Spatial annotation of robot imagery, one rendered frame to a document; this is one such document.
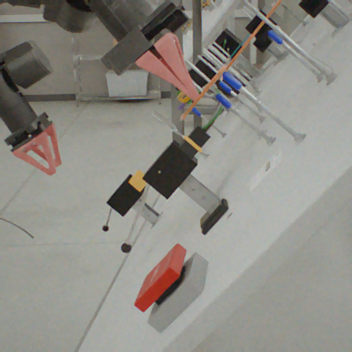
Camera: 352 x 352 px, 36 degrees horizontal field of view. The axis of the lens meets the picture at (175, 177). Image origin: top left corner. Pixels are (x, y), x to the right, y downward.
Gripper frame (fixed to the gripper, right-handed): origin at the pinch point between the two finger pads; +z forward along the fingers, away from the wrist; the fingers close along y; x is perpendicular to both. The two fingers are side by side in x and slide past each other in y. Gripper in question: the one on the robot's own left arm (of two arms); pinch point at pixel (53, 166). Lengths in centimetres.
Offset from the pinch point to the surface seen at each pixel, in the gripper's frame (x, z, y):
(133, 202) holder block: -9.2, 13.5, -1.3
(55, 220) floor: 98, 65, 234
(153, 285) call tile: -20, 5, -57
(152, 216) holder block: -10.7, 18.1, -0.5
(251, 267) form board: -29, 5, -62
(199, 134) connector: -28.5, 0.7, -35.3
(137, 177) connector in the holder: -12.4, 9.8, -1.1
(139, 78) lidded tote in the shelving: 46, 51, 673
